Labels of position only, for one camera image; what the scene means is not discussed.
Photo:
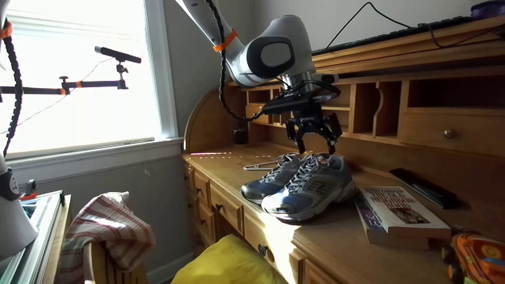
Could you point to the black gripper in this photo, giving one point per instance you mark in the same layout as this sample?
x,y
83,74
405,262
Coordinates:
x,y
314,122

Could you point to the blue grey mesh sneaker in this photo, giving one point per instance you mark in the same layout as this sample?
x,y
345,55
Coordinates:
x,y
309,191
270,179

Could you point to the purple paperback book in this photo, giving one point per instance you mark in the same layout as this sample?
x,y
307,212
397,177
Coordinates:
x,y
371,229

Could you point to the white paperback book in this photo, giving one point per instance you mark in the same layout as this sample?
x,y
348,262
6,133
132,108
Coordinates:
x,y
404,210

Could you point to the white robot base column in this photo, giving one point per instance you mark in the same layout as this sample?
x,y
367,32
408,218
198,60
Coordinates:
x,y
12,226

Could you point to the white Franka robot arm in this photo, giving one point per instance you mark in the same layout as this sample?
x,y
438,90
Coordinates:
x,y
273,52

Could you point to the small black adapter box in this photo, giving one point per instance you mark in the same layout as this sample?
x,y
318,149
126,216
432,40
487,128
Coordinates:
x,y
240,134

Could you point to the wooden roll-top desk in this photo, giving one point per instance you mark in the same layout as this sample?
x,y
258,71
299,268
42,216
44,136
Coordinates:
x,y
210,126

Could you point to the black remote control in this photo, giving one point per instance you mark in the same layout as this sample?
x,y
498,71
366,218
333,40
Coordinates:
x,y
426,188

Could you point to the black computer keyboard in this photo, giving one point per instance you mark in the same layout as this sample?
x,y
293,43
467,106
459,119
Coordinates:
x,y
388,33

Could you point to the yellow pillow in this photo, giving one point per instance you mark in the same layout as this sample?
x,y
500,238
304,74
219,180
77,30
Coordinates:
x,y
225,262

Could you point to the hutch drawer with brass knob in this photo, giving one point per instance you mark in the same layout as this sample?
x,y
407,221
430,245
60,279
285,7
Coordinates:
x,y
473,131

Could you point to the orange toy car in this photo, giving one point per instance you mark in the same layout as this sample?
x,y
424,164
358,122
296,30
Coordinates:
x,y
475,261

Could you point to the purple round container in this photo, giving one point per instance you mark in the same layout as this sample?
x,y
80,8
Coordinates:
x,y
489,8

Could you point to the red striped towel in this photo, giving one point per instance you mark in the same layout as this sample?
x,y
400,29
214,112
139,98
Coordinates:
x,y
104,226

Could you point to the wooden chair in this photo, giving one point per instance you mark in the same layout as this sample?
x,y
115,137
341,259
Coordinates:
x,y
99,268

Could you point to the white framed window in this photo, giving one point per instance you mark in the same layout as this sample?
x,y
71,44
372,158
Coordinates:
x,y
79,32

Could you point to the cluttered white side table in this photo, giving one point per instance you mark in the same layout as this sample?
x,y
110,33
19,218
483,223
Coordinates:
x,y
47,231

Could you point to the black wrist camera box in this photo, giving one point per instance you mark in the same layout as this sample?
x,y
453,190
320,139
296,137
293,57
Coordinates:
x,y
293,103

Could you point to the black stereo camera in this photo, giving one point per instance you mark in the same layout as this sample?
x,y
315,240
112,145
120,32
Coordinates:
x,y
118,54

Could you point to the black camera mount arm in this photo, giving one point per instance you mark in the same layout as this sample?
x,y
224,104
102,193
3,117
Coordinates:
x,y
79,84

